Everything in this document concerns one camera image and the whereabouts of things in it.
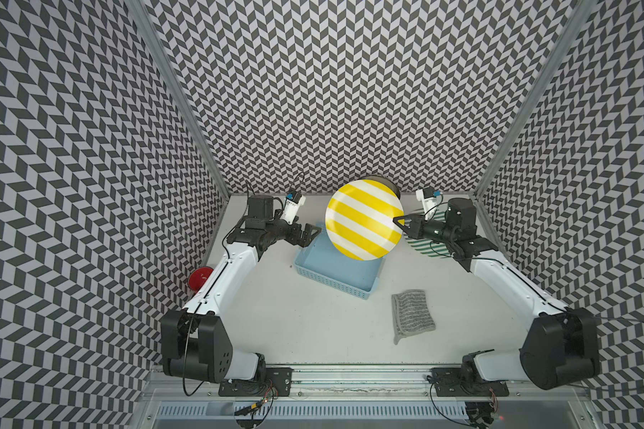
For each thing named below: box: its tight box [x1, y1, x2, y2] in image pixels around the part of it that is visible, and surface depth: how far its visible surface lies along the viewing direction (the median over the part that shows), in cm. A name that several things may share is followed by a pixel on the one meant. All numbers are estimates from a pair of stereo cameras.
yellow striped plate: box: [324, 179, 404, 261], surface depth 85 cm
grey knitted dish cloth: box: [391, 289, 436, 345], surface depth 85 cm
